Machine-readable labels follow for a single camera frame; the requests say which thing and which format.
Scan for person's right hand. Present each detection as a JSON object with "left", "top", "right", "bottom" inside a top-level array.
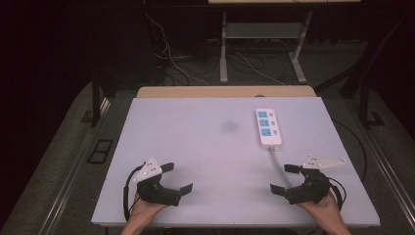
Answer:
[{"left": 298, "top": 191, "right": 343, "bottom": 227}]

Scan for thin black floor cable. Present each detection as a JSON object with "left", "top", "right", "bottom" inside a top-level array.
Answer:
[{"left": 332, "top": 118, "right": 369, "bottom": 184}]

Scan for person's left hand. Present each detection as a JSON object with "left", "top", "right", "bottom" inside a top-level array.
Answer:
[{"left": 128, "top": 193, "right": 169, "bottom": 227}]

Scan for white power strip blue sockets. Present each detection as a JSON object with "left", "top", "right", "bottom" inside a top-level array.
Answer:
[{"left": 254, "top": 108, "right": 284, "bottom": 151}]

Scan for grey metal desk frame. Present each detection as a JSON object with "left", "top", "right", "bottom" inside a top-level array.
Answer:
[{"left": 218, "top": 11, "right": 315, "bottom": 84}]

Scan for metal floor rail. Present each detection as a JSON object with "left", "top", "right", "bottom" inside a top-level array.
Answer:
[
  {"left": 38, "top": 97, "right": 113, "bottom": 235},
  {"left": 345, "top": 97, "right": 415, "bottom": 230}
]

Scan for black upright stand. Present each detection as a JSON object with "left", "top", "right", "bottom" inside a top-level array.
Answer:
[
  {"left": 90, "top": 77, "right": 103, "bottom": 128},
  {"left": 357, "top": 77, "right": 387, "bottom": 129}
]

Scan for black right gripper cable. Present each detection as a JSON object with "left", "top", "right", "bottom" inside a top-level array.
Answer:
[{"left": 327, "top": 176, "right": 347, "bottom": 212}]

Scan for black floor socket frame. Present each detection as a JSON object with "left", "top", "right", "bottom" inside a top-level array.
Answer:
[{"left": 86, "top": 139, "right": 115, "bottom": 165}]

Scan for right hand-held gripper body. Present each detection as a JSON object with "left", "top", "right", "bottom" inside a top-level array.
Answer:
[{"left": 283, "top": 154, "right": 347, "bottom": 206}]

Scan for long white floor cable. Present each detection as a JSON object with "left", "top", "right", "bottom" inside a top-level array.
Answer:
[{"left": 144, "top": 12, "right": 210, "bottom": 87}]

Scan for short white floor cable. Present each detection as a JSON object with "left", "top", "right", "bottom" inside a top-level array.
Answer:
[{"left": 234, "top": 51, "right": 286, "bottom": 87}]

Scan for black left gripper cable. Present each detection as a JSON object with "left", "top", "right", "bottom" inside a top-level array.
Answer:
[{"left": 122, "top": 162, "right": 147, "bottom": 222}]

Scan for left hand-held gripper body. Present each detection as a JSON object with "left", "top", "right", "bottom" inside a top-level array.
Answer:
[{"left": 131, "top": 157, "right": 182, "bottom": 208}]

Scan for grey power strip cable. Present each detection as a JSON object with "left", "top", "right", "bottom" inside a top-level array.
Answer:
[{"left": 269, "top": 148, "right": 296, "bottom": 190}]

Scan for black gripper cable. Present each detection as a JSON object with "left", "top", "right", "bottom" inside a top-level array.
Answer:
[
  {"left": 327, "top": 176, "right": 347, "bottom": 212},
  {"left": 122, "top": 162, "right": 147, "bottom": 222}
]

